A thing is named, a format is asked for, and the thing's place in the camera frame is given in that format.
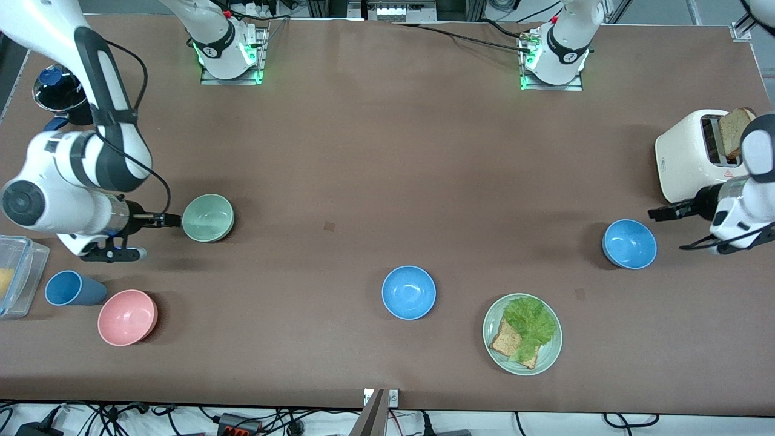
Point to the clear plastic container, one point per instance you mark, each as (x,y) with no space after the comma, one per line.
(27,272)

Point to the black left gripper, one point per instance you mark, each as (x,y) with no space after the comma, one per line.
(697,208)

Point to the yellow food item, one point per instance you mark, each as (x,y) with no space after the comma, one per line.
(5,283)

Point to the pink bowl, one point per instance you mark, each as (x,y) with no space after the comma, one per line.
(126,318)

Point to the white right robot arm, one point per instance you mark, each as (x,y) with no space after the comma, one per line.
(54,206)

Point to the lettuce leaf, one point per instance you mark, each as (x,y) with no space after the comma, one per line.
(533,321)

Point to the brown toast slice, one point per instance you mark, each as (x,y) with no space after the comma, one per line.
(734,130)

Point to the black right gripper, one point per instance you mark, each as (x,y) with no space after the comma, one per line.
(138,222)

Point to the white metal bracket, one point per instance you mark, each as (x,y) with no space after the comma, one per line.
(393,398)

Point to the grey metal post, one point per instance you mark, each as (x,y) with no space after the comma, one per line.
(370,421)

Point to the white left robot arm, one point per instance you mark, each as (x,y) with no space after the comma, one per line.
(560,60)

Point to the silver electronics box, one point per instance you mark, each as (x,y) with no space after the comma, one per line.
(399,12)

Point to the blue bowl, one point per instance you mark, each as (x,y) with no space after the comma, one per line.
(408,292)
(629,244)

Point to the white toaster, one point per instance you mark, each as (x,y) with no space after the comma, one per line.
(681,151)

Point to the green plate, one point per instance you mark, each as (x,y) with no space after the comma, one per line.
(493,321)

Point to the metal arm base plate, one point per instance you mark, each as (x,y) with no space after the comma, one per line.
(233,80)
(554,88)

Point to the green bowl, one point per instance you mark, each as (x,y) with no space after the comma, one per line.
(209,218)

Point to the brown bread slice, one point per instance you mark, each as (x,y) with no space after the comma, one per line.
(504,343)

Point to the aluminium corner bracket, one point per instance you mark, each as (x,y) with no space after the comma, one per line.
(740,31)

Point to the blue cup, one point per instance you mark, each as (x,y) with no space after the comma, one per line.
(75,289)

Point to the black round jar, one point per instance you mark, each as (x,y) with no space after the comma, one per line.
(57,91)

